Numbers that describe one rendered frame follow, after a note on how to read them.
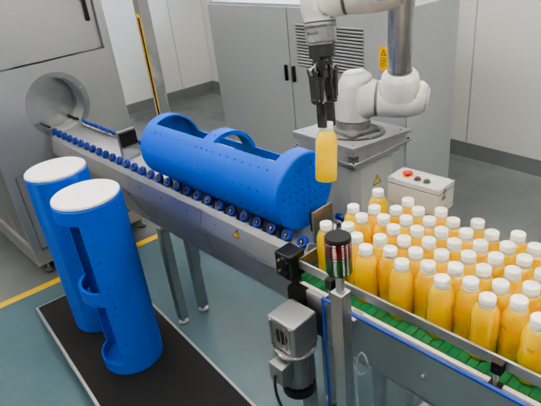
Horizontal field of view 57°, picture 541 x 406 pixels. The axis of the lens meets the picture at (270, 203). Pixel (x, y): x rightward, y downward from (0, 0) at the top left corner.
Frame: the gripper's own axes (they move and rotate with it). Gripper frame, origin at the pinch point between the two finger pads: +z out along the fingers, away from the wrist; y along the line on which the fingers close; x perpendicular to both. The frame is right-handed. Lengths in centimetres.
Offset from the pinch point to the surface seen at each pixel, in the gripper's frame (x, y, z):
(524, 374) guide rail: 61, 20, 55
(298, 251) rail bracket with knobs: -7.3, 9.9, 41.4
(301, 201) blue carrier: -17.5, -7.6, 31.2
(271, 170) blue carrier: -22.6, 0.7, 18.3
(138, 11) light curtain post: -145, -50, -46
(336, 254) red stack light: 25, 36, 26
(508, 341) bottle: 56, 13, 52
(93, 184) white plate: -109, 16, 27
